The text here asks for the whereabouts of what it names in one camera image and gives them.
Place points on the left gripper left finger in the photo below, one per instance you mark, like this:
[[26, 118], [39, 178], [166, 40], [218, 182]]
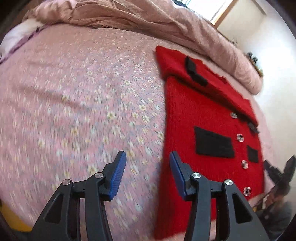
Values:
[[60, 219]]

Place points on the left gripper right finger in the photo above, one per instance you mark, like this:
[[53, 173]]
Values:
[[235, 219]]

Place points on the red knitted cardigan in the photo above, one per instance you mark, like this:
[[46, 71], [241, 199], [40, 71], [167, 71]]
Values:
[[212, 128]]

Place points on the wooden side cabinet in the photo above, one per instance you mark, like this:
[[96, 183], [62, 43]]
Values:
[[258, 69]]

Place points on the dark items on cabinet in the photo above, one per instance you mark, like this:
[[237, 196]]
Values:
[[252, 58]]

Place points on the wooden framed window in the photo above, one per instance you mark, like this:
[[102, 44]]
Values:
[[213, 11]]

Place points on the pink crumpled duvet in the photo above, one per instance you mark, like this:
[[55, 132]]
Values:
[[161, 19]]

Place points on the white lilac pillow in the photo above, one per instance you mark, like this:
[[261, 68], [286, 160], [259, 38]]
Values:
[[18, 35]]

